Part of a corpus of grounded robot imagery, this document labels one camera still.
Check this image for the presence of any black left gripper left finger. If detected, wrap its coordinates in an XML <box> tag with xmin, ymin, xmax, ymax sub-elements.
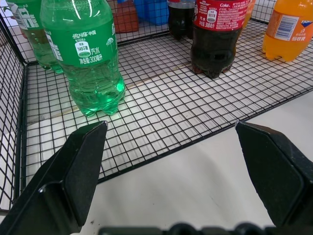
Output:
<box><xmin>0</xmin><ymin>120</ymin><xmax>109</xmax><ymax>235</ymax></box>

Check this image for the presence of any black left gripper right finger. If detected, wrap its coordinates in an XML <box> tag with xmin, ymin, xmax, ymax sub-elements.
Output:
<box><xmin>234</xmin><ymin>121</ymin><xmax>313</xmax><ymax>235</ymax></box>

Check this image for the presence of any orange Fanta bottle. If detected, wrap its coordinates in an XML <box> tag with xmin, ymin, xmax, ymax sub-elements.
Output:
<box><xmin>262</xmin><ymin>0</ymin><xmax>313</xmax><ymax>63</ymax></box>
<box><xmin>242</xmin><ymin>0</ymin><xmax>256</xmax><ymax>29</ymax></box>

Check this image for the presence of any Coca-Cola bottle red label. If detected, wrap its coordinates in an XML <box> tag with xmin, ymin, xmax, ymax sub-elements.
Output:
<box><xmin>190</xmin><ymin>0</ymin><xmax>249</xmax><ymax>79</ymax></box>
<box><xmin>167</xmin><ymin>0</ymin><xmax>196</xmax><ymax>41</ymax></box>

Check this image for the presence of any green Sprite bottle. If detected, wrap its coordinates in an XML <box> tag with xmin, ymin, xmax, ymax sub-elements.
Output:
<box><xmin>40</xmin><ymin>0</ymin><xmax>126</xmax><ymax>118</ymax></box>
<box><xmin>6</xmin><ymin>0</ymin><xmax>65</xmax><ymax>74</ymax></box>

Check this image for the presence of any blue plastic crate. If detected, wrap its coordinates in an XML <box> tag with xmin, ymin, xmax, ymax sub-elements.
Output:
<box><xmin>116</xmin><ymin>0</ymin><xmax>170</xmax><ymax>26</ymax></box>

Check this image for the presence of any reddish brown box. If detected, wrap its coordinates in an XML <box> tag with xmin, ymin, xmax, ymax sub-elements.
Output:
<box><xmin>112</xmin><ymin>0</ymin><xmax>139</xmax><ymax>34</ymax></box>

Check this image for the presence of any black wire mesh rack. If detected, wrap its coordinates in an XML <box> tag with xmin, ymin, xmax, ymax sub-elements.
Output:
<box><xmin>0</xmin><ymin>0</ymin><xmax>313</xmax><ymax>212</ymax></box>

